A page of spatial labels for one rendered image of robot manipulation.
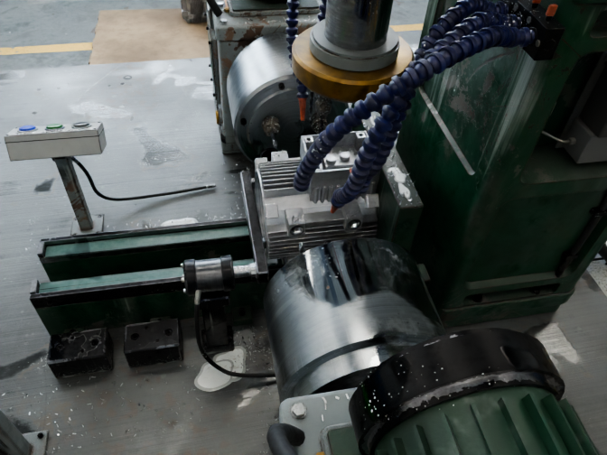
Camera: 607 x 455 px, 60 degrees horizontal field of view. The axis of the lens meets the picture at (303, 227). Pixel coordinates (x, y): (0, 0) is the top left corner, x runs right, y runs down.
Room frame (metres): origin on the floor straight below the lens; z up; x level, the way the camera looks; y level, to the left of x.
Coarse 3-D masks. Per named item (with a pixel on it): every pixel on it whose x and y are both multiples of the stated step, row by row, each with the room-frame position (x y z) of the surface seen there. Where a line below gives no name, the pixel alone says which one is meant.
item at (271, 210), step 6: (366, 198) 0.67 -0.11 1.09; (372, 198) 0.67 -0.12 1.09; (378, 198) 0.67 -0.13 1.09; (270, 204) 0.63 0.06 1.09; (276, 204) 0.63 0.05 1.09; (366, 204) 0.67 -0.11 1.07; (372, 204) 0.66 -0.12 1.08; (378, 204) 0.66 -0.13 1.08; (270, 210) 0.62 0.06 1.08; (276, 210) 0.62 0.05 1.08; (270, 216) 0.62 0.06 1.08; (276, 216) 0.62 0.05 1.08
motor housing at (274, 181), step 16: (288, 160) 0.74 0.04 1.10; (256, 176) 0.76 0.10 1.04; (272, 176) 0.68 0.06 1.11; (288, 176) 0.69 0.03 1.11; (256, 192) 0.76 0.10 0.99; (272, 192) 0.66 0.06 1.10; (288, 192) 0.66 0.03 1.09; (304, 192) 0.67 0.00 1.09; (288, 208) 0.64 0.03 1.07; (304, 208) 0.65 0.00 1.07; (320, 208) 0.65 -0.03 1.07; (272, 224) 0.62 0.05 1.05; (320, 224) 0.63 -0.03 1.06; (336, 224) 0.63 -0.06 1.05; (368, 224) 0.65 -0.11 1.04; (272, 240) 0.60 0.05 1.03; (288, 240) 0.61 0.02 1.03; (304, 240) 0.62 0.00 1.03; (320, 240) 0.62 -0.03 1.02; (272, 256) 0.60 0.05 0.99
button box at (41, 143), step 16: (16, 128) 0.83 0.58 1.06; (64, 128) 0.82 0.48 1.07; (80, 128) 0.82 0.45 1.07; (96, 128) 0.82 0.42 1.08; (16, 144) 0.77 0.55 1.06; (32, 144) 0.77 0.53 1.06; (48, 144) 0.78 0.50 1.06; (64, 144) 0.79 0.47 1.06; (80, 144) 0.79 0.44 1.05; (96, 144) 0.80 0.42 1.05; (16, 160) 0.76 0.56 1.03
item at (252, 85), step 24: (264, 48) 1.03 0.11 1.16; (240, 72) 0.99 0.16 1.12; (264, 72) 0.94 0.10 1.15; (288, 72) 0.93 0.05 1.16; (240, 96) 0.92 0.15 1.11; (264, 96) 0.90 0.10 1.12; (288, 96) 0.91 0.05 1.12; (240, 120) 0.89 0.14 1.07; (264, 120) 0.89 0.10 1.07; (288, 120) 0.91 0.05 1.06; (312, 120) 0.91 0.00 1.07; (240, 144) 0.89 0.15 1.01; (264, 144) 0.90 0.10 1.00; (288, 144) 0.91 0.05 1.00
